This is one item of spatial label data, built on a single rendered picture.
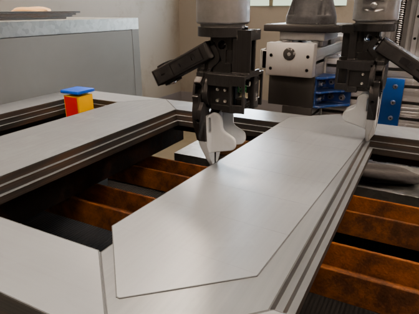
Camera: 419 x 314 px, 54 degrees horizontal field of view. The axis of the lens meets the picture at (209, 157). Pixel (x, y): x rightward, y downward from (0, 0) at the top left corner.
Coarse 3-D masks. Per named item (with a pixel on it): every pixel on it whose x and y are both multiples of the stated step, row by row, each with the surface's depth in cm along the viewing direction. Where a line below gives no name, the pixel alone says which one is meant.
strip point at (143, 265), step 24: (120, 240) 43; (144, 240) 43; (120, 264) 39; (144, 264) 39; (168, 264) 39; (192, 264) 39; (216, 264) 39; (120, 288) 36; (144, 288) 36; (168, 288) 36
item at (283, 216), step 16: (176, 192) 54; (192, 192) 54; (208, 192) 54; (224, 192) 54; (240, 192) 54; (208, 208) 50; (224, 208) 50; (240, 208) 50; (256, 208) 50; (272, 208) 50; (288, 208) 50; (304, 208) 50; (256, 224) 46; (272, 224) 46; (288, 224) 46
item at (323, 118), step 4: (304, 116) 93; (308, 116) 93; (312, 116) 93; (316, 116) 93; (320, 116) 93; (324, 116) 93; (328, 116) 93; (312, 120) 89; (316, 120) 89; (320, 120) 89; (324, 120) 89; (328, 120) 89; (332, 120) 89; (336, 120) 89; (340, 120) 89; (344, 120) 89; (340, 124) 86; (344, 124) 86; (348, 124) 86; (352, 124) 86
